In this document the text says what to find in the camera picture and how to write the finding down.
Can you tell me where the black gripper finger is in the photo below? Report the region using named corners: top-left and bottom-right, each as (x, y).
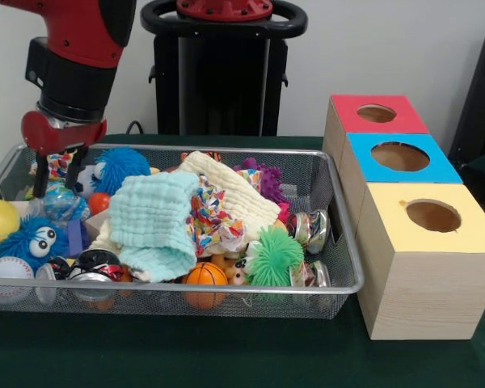
top-left (65, 145), bottom-right (89, 191)
top-left (32, 152), bottom-right (50, 199)

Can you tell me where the multicolour patterned fabric bow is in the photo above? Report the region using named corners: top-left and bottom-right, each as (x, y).
top-left (188, 175), bottom-right (246, 256)

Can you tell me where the mint waffle cloth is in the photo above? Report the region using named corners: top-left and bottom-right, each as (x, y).
top-left (108, 171), bottom-right (200, 283)

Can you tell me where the small soccer ball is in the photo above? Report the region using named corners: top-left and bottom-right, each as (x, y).
top-left (73, 163), bottom-right (106, 199)

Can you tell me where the small blue globe ball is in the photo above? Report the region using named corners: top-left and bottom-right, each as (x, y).
top-left (44, 181), bottom-right (91, 221)

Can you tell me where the dark green tablecloth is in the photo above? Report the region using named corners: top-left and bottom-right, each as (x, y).
top-left (0, 133), bottom-right (485, 388)

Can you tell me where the orange toy basketball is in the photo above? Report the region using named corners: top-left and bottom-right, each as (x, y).
top-left (184, 261), bottom-right (230, 310)

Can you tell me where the shallow mesh bin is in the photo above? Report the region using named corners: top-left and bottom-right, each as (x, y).
top-left (0, 143), bottom-right (367, 320)

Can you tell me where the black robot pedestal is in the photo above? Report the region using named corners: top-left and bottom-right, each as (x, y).
top-left (140, 0), bottom-right (308, 137)

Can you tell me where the cream waffle cloth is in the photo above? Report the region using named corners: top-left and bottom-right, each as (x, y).
top-left (89, 150), bottom-right (282, 259)

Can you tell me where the black upright panel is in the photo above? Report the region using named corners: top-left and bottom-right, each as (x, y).
top-left (447, 26), bottom-right (485, 162)

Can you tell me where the multicolour dotted fabric scrap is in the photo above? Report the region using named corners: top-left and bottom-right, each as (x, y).
top-left (30, 151), bottom-right (77, 182)

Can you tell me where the small blue spiky ball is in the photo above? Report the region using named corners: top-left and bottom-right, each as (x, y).
top-left (92, 146), bottom-right (151, 195)

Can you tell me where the yellow plastic ball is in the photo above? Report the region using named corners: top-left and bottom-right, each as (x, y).
top-left (0, 200), bottom-right (21, 246)

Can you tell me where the white toy baseball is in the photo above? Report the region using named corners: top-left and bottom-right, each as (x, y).
top-left (0, 256), bottom-right (36, 304)

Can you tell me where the wooden box with three holes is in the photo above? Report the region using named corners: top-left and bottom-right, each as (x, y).
top-left (322, 94), bottom-right (485, 341)

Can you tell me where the green spiky ball toy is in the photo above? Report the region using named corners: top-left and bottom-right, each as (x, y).
top-left (246, 226), bottom-right (307, 288)

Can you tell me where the blue spiky ball with eyes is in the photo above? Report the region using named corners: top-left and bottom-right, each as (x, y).
top-left (0, 217), bottom-right (70, 271)

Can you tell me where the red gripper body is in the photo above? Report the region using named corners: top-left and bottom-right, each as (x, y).
top-left (20, 111), bottom-right (108, 157)

